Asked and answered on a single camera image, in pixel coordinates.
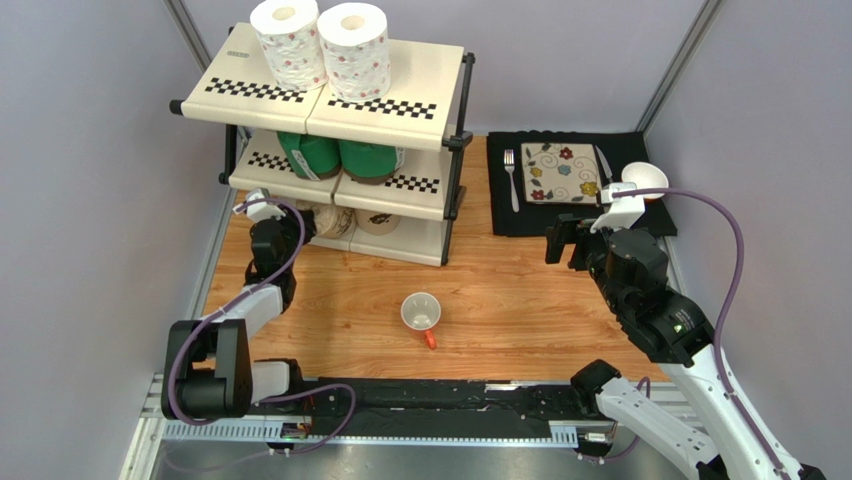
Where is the green roll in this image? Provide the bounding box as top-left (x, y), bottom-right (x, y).
top-left (338, 140), bottom-right (406, 185)
top-left (276, 131), bottom-right (342, 181)

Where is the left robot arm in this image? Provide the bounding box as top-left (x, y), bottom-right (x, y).
top-left (161, 210), bottom-right (316, 425)

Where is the silver fork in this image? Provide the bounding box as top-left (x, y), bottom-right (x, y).
top-left (503, 149), bottom-right (520, 213)

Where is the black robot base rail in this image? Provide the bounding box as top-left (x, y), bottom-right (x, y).
top-left (240, 376), bottom-right (608, 441)

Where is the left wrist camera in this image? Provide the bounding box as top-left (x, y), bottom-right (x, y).
top-left (232, 188), bottom-right (286, 224)

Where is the floral square plate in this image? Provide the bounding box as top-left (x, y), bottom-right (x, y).
top-left (520, 142), bottom-right (602, 205)

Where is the plain white paper towel roll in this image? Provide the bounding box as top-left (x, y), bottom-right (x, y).
top-left (249, 0), bottom-right (328, 91)

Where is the black handled knife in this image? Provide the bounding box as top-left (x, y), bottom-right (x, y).
top-left (594, 145), bottom-right (613, 184)

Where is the brown roll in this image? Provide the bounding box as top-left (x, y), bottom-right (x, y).
top-left (296, 200), bottom-right (356, 239)
top-left (354, 209), bottom-right (401, 236)

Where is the orange white mug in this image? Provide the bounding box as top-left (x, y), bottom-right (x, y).
top-left (400, 292), bottom-right (442, 350)

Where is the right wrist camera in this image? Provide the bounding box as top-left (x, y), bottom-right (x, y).
top-left (590, 182), bottom-right (646, 233)

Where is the green roll front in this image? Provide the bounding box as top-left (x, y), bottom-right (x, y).
top-left (338, 140), bottom-right (406, 185)

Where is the floral white paper towel roll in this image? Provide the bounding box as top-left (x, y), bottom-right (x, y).
top-left (317, 2), bottom-right (391, 103)

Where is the cream three-tier shelf rack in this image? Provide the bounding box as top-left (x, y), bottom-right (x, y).
top-left (170, 23), bottom-right (475, 266)

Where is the orange white bowl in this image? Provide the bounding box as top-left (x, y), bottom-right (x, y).
top-left (621, 162), bottom-right (670, 190)

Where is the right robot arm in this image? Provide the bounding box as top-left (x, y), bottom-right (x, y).
top-left (545, 214), bottom-right (825, 479)

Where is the brown roll front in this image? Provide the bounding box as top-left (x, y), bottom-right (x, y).
top-left (354, 209), bottom-right (401, 236)

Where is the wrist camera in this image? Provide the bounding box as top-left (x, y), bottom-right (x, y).
top-left (590, 182), bottom-right (646, 233)
top-left (232, 188), bottom-right (286, 224)

